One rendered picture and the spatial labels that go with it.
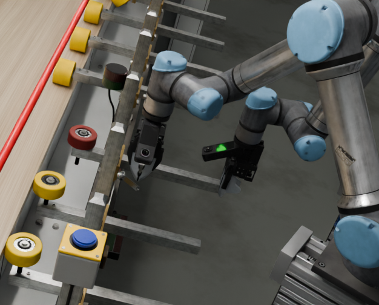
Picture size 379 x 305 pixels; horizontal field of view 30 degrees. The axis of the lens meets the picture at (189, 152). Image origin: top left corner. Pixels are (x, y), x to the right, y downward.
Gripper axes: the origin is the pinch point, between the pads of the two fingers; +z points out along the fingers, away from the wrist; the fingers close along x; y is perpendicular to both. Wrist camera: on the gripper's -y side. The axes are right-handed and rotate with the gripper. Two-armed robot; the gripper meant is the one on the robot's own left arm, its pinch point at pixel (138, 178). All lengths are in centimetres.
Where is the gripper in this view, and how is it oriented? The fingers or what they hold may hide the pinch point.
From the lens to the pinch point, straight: 185.1
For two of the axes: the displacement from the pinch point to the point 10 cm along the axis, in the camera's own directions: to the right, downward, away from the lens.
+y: 0.7, -5.3, 8.4
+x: -9.6, -2.6, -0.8
